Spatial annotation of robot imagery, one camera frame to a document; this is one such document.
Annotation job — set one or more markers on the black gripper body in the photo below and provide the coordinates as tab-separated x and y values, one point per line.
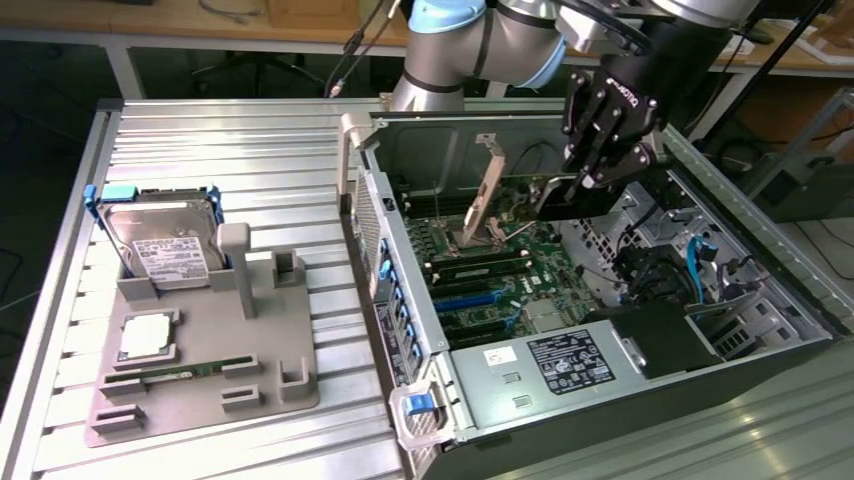
680	65

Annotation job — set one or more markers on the black graphics card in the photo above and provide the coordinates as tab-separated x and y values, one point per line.
587	210

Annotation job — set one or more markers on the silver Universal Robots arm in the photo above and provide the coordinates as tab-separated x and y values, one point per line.
453	45

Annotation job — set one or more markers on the black tripod pole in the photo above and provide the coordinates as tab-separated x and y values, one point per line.
779	67

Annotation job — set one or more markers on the silver perforated drive cage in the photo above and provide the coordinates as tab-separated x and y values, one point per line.
600	245

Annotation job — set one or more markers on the black monitor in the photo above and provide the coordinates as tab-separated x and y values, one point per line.
780	10

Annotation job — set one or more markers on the open metal socket cover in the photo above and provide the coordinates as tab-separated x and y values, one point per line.
519	232

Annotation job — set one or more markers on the green motherboard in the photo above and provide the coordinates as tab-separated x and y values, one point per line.
547	260

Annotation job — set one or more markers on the dark grey cabinet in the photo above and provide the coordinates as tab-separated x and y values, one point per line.
814	195

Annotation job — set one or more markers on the thin metal locking lever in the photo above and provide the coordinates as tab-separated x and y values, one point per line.
436	200

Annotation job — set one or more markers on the CPU socket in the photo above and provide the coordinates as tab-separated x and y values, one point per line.
449	237

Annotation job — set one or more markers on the installed RAM stick white label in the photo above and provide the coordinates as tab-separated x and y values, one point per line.
476	272

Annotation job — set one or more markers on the black air shroud box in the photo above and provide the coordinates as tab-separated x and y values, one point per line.
660	340

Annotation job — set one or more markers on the grey vented disk bay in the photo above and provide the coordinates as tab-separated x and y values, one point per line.
734	335

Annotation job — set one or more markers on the blue expansion slot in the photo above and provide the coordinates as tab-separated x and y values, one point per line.
467	301

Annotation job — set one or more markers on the black expansion slot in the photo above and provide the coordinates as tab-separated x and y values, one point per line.
476	332

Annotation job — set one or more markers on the silver power supply unit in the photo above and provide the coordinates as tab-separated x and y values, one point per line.
507	390

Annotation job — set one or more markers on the open black PC case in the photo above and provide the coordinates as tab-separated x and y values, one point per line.
600	435

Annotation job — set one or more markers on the blue case latch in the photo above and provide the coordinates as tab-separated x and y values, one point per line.
416	405

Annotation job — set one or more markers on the hard disk blue carrier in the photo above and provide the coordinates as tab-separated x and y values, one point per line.
160	225

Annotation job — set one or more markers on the grey parts rack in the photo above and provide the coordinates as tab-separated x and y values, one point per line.
207	330

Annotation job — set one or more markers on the green loose RAM stick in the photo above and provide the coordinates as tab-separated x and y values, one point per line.
193	371

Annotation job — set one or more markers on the silver CPU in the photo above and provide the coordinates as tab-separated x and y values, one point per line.
147	337

